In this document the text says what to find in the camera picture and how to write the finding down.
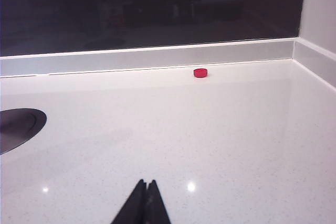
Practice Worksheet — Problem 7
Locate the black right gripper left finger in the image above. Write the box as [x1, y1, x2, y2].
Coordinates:
[110, 179, 148, 224]

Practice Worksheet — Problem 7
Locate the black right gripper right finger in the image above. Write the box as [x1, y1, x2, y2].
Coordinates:
[143, 179, 172, 224]

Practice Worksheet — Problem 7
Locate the red bottle cap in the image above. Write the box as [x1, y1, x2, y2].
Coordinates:
[193, 68, 208, 79]

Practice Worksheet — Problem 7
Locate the dark round countertop disc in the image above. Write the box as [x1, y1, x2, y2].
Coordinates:
[0, 108, 47, 155]

